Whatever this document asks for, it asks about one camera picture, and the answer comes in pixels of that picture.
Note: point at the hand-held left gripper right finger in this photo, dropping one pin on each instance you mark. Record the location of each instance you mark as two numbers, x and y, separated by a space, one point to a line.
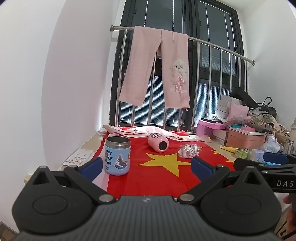
200 167

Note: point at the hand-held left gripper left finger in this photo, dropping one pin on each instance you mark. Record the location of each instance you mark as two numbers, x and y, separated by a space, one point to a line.
92 166

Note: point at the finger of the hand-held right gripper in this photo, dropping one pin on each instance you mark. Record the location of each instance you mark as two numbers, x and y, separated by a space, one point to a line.
248 164
275 158

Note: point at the pink cup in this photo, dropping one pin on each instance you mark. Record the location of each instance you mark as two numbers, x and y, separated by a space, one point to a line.
158 142

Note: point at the blue cartoon print cup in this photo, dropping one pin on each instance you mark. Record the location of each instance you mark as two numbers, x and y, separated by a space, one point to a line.
117 157

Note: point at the person's right hand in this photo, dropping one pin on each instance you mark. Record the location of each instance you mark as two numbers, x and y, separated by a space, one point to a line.
289 208

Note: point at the tissue pack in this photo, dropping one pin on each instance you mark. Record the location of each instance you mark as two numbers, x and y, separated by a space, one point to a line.
257 155

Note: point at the green tape roll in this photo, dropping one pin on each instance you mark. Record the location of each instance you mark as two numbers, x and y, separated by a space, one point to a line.
241 153

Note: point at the white plastic bag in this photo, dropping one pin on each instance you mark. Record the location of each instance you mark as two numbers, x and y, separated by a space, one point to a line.
271 143

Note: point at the sticker sheet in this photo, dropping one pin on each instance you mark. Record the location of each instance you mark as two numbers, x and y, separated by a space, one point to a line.
78 157

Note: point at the glass jar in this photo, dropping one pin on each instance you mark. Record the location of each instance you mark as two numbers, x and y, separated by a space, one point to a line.
288 146

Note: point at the clear bag of candies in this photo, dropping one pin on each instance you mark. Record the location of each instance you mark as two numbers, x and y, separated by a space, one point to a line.
188 150

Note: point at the yellow tube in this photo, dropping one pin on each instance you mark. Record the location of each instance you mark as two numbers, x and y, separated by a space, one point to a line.
229 148

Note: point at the large pink box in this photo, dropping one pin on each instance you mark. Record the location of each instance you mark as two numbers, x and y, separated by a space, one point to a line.
245 139

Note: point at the patterned beige bag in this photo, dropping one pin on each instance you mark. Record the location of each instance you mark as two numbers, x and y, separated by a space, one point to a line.
272 125

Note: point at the dark folded umbrella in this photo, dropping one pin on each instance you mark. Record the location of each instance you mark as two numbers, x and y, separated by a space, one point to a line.
259 128

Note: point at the small pink box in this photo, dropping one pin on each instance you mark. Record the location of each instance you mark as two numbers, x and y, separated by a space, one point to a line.
208 128

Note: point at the red cloth with yellow stars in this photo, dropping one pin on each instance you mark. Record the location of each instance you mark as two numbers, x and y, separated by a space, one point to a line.
159 171

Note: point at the flat black box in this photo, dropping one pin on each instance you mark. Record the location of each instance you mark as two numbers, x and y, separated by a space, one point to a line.
211 120

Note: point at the black handbag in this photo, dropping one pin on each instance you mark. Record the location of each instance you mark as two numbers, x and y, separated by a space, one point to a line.
268 109

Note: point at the pink paper bag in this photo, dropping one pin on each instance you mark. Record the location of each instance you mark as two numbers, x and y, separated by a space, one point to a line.
239 112

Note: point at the stack of white boxes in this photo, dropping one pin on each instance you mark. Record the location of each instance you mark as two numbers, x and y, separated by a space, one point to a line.
225 107

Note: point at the white and pink cloth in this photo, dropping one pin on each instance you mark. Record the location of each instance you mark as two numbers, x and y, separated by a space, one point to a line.
148 132

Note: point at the black bag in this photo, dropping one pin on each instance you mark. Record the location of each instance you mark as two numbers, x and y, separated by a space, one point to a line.
242 97

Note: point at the metal window railing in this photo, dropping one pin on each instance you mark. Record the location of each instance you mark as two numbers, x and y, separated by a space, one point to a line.
180 81

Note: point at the pink pants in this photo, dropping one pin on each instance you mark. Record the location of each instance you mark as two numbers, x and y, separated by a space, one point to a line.
157 69

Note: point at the black framed window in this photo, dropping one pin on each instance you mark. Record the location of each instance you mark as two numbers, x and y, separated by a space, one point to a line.
208 58

